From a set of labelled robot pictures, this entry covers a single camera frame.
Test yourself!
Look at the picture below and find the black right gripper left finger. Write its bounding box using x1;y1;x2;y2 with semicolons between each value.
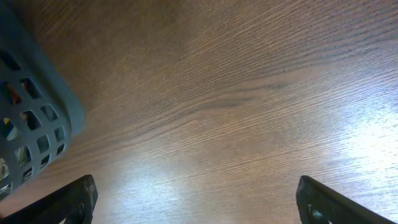
1;175;98;224

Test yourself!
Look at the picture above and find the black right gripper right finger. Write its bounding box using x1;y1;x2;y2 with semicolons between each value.
296;175;394;224

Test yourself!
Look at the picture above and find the grey plastic basket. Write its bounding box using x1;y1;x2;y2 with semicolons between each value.
1;1;85;200

